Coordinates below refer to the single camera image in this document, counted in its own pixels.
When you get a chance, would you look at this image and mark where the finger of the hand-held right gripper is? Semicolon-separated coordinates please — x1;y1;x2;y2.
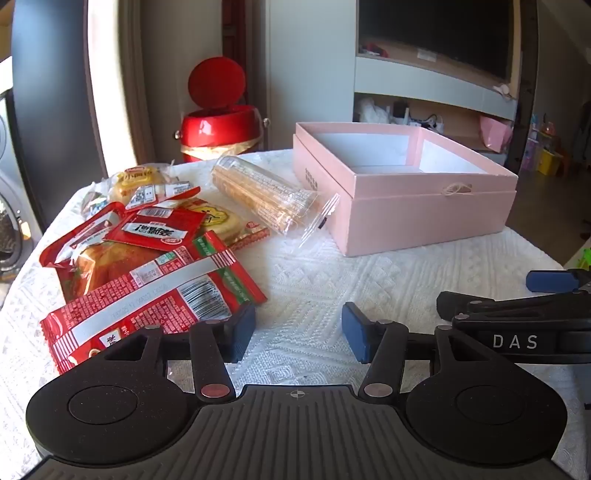
436;291;591;318
526;268;591;293

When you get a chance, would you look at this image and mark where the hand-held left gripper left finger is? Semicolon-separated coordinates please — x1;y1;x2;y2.
97;302;257;402

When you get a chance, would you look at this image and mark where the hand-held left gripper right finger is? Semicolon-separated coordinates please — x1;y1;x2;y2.
342;302;509;400

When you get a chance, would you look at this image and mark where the large red snack packet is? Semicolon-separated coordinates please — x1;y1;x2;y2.
41;231;269;374

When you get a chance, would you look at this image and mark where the pink cardboard box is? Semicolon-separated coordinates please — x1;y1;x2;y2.
292;121;519;257

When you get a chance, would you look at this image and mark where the round pastry packet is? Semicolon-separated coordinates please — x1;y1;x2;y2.
178;198;271;250

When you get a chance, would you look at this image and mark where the small red snack packet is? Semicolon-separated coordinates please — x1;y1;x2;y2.
104;207;213;252

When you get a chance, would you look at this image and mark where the clear long cracker packet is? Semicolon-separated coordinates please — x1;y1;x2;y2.
211;156;341;250

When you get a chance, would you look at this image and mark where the red-rimmed bread packet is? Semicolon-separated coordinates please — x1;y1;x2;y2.
39;203;162;296

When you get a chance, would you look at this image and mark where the yellow label bread packet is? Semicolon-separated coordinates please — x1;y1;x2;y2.
108;165;195;213

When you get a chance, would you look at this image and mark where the pale blue snack packet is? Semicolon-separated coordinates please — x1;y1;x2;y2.
81;188;112;219

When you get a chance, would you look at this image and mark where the white textured tablecloth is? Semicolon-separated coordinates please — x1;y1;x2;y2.
0;148;591;480

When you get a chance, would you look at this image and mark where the yellow toy box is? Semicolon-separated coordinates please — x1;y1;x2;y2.
538;150;565;176

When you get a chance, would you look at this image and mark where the pink bag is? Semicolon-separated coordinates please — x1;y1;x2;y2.
480;114;514;153

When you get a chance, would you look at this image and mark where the red lidded trash can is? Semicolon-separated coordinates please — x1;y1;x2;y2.
175;56;271;163

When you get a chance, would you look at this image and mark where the white cloth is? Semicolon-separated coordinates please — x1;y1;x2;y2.
358;97;393;124

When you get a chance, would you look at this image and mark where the white shelf cabinet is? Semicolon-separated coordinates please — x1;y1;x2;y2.
353;0;520;154

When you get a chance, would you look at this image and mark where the pale pleated curtain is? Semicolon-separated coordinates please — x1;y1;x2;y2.
85;0;155;178

